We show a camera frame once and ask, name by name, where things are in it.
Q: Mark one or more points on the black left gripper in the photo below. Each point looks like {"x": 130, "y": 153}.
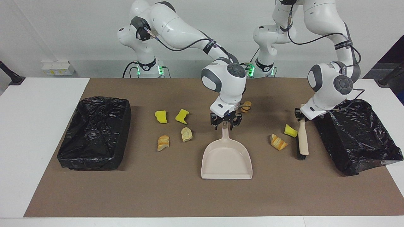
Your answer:
{"x": 299, "y": 115}

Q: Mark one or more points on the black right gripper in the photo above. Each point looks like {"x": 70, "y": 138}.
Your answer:
{"x": 225, "y": 119}

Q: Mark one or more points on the beige hand brush black bristles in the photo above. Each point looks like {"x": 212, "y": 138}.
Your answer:
{"x": 303, "y": 138}

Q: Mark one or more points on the round brown bread roll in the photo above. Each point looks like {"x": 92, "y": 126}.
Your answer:
{"x": 247, "y": 107}

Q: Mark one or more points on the striped croissant piece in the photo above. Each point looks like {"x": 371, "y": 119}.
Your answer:
{"x": 278, "y": 142}
{"x": 163, "y": 143}

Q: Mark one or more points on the beige plastic dustpan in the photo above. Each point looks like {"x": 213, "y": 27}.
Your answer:
{"x": 226, "y": 160}

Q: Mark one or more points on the pale bread chunk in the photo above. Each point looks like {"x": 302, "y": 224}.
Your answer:
{"x": 186, "y": 134}

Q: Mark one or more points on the notched yellow sponge piece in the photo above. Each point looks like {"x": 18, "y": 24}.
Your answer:
{"x": 181, "y": 116}

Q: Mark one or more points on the blocky yellow sponge piece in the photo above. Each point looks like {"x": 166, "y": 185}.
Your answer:
{"x": 161, "y": 117}

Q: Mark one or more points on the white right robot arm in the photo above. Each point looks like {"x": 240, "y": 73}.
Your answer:
{"x": 227, "y": 85}

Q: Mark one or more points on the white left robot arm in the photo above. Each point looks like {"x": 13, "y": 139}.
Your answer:
{"x": 328, "y": 88}

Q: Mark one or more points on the bin lined with black bag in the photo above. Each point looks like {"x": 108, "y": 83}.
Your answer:
{"x": 91, "y": 142}
{"x": 356, "y": 138}

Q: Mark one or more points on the brown table mat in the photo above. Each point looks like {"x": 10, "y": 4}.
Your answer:
{"x": 189, "y": 195}

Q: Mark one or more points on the dark partition panel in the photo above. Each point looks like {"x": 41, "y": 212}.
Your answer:
{"x": 396, "y": 53}

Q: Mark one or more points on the white wall socket box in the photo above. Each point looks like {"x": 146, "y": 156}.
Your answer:
{"x": 58, "y": 68}

